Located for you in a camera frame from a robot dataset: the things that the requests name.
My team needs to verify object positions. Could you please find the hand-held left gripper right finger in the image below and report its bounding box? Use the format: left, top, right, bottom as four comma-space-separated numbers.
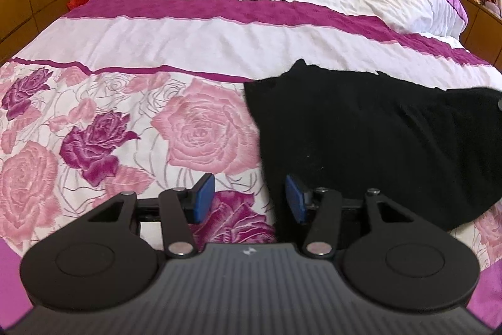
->
285, 174, 417, 258

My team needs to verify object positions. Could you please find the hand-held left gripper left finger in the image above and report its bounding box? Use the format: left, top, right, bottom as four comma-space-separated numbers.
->
85, 173, 216, 258

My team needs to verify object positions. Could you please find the black garment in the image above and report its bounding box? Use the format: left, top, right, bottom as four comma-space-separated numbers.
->
244, 59, 502, 245

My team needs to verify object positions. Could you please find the purple striped floral blanket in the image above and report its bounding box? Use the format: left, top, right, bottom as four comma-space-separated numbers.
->
0, 0, 502, 324

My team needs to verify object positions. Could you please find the light wooden dresser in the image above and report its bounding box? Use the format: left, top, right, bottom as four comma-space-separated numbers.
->
455, 0, 502, 67

